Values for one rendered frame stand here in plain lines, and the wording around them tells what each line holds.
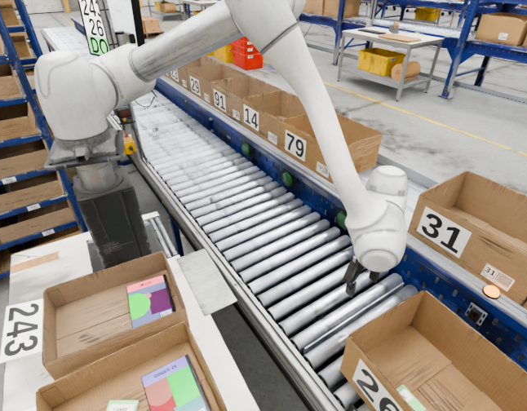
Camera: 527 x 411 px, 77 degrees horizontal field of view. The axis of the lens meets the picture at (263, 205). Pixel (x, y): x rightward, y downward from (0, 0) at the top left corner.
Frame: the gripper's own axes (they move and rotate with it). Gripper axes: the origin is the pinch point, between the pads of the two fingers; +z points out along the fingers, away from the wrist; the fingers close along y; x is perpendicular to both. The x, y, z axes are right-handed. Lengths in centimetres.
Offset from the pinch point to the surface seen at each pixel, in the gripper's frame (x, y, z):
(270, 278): -25.5, 18.0, 10.8
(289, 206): -58, -15, 11
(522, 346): 38.6, -26.0, 6.9
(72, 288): -53, 78, 4
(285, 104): -119, -58, -11
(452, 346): 28.0, -7.0, 4.4
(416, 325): 17.1, -7.5, 8.3
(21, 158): -167, 87, 4
